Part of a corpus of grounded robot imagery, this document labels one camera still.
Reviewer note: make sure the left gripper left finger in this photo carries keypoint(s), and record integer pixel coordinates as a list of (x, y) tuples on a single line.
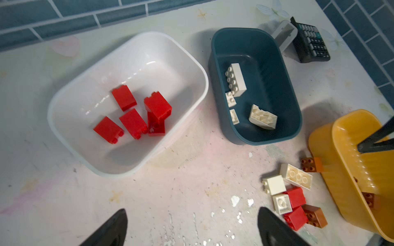
[(111, 233)]

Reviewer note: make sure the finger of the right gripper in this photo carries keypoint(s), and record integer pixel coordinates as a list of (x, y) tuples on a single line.
[(374, 144)]

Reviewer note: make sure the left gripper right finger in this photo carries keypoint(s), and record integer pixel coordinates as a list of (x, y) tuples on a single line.
[(274, 232)]

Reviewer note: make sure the red lego cluster brick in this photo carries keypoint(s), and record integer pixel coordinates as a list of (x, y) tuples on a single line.
[(297, 218)]

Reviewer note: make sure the brown lego brick cluster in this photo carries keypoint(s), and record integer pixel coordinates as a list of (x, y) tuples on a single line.
[(315, 216)]

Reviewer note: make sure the white square lego brick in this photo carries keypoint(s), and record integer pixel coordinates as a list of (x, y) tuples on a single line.
[(274, 185)]

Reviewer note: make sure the brown lego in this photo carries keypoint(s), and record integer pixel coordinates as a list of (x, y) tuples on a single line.
[(372, 200)]

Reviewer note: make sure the cream long lego brick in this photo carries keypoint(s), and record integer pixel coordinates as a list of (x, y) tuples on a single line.
[(296, 176)]

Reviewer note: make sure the cream lego brick bottom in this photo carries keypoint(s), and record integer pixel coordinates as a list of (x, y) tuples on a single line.
[(263, 119)]

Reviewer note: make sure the small white lego brick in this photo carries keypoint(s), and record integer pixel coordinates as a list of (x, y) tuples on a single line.
[(234, 117)]

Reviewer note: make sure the long white lego brick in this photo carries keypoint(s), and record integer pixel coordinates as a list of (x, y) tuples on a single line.
[(235, 80)]

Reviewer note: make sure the yellow plastic bin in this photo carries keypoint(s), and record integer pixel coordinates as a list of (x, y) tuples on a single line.
[(348, 173)]

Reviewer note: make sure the black calculator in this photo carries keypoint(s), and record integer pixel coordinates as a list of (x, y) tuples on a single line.
[(309, 44)]

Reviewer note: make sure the teal plastic bin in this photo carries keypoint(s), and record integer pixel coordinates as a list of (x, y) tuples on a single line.
[(268, 86)]

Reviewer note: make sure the white plastic bin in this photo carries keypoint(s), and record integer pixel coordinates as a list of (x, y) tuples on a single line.
[(114, 115)]

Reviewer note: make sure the grey small box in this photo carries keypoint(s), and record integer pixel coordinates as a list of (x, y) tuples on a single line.
[(284, 34)]

